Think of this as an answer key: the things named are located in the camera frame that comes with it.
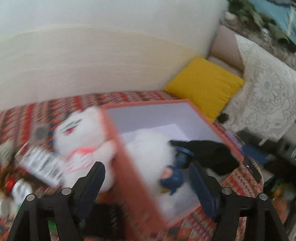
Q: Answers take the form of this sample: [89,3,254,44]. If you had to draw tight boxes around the yellow cushion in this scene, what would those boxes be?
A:
[164,57,245,124]

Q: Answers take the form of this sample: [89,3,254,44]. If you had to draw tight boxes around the floral patterned cloth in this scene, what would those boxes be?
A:
[223,11,296,71]

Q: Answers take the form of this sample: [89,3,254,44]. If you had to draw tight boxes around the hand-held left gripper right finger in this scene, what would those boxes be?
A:
[188,160,290,241]

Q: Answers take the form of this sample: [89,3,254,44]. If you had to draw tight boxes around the blue cloth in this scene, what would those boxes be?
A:
[250,0,296,45]

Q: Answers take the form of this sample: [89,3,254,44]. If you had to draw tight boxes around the white bear plush toy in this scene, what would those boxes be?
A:
[54,107,116,193]

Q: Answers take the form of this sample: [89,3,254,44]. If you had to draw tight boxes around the blue hooded baby doll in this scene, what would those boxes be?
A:
[159,148,195,195]

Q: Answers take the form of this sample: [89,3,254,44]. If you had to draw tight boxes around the olive green cloth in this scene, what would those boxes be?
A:
[227,0,290,46]

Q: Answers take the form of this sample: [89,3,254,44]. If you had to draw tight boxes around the small grey block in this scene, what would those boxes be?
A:
[33,126,48,142]

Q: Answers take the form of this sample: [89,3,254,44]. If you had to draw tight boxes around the black fuzzy cloth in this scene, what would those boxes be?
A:
[170,139,240,176]

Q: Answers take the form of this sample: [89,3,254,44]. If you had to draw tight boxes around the black remote control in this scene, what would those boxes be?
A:
[242,156,263,184]

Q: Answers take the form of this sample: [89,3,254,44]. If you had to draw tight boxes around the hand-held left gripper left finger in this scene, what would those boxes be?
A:
[7,161,106,241]

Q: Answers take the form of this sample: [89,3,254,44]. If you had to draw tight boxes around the red patterned blanket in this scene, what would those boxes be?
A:
[0,90,264,241]

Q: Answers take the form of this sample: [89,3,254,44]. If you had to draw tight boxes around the white lace cloth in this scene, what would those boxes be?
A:
[221,34,296,142]

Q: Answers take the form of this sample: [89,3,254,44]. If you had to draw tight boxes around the large white plush toy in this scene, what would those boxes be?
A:
[127,129,200,219]

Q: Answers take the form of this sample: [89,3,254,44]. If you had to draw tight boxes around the white printed tag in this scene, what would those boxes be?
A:
[19,148,65,186]

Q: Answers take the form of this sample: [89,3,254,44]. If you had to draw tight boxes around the pink cardboard box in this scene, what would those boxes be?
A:
[101,99,245,240]

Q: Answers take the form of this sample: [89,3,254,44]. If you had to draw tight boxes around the beige sofa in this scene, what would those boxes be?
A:
[208,24,246,78]

